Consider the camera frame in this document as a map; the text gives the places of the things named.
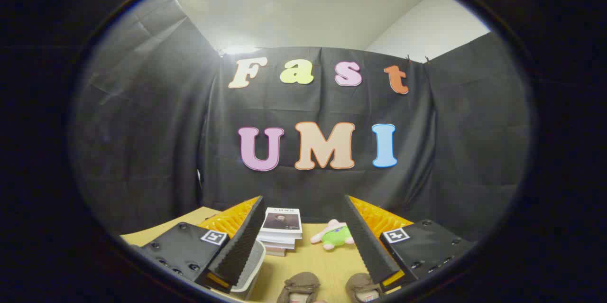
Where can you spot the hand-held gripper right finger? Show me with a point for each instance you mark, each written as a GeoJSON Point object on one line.
{"type": "Point", "coordinates": [367, 246]}

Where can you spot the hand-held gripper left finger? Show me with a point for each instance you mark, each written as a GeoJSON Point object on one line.
{"type": "Point", "coordinates": [244, 246]}

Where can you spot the cream fabric storage box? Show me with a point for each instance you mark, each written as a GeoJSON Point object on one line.
{"type": "Point", "coordinates": [253, 265]}

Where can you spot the brown fuzzy shoe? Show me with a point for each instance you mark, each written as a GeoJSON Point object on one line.
{"type": "Point", "coordinates": [298, 284]}
{"type": "Point", "coordinates": [358, 281]}

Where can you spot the pink and green plush toy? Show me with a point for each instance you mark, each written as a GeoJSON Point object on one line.
{"type": "Point", "coordinates": [337, 237]}

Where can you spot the stack of white books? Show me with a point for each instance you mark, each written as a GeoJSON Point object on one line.
{"type": "Point", "coordinates": [282, 222]}

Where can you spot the black backdrop cloth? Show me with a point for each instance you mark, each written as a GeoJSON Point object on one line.
{"type": "Point", "coordinates": [166, 127]}

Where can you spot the ceiling light panel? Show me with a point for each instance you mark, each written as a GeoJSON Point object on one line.
{"type": "Point", "coordinates": [237, 50]}

